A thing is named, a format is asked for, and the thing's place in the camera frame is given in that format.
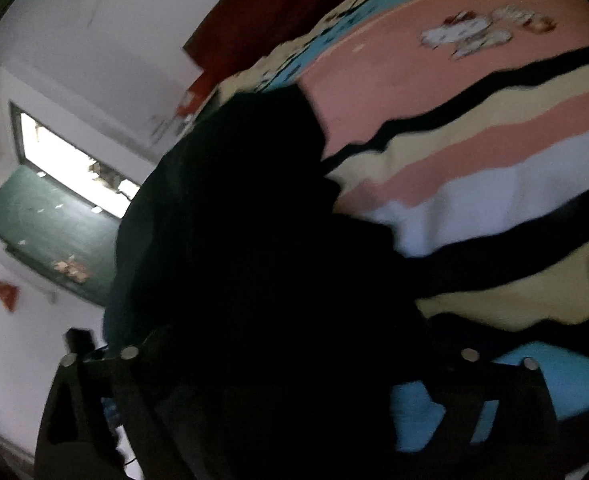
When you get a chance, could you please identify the black large jacket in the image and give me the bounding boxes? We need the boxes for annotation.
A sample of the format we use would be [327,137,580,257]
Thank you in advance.
[104,86,473,479]

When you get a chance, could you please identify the green metal door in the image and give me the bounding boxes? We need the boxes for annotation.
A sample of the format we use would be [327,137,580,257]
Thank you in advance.
[0,165,119,307]

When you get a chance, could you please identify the pink Hello Kitty blanket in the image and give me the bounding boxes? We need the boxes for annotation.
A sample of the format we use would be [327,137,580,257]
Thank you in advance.
[210,0,589,455]

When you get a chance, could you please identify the orange box on shelf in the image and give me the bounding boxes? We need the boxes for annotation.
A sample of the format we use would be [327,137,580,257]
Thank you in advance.
[176,72,217,117]

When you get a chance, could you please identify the dark red headboard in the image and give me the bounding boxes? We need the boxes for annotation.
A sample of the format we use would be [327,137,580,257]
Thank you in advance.
[184,0,343,96]

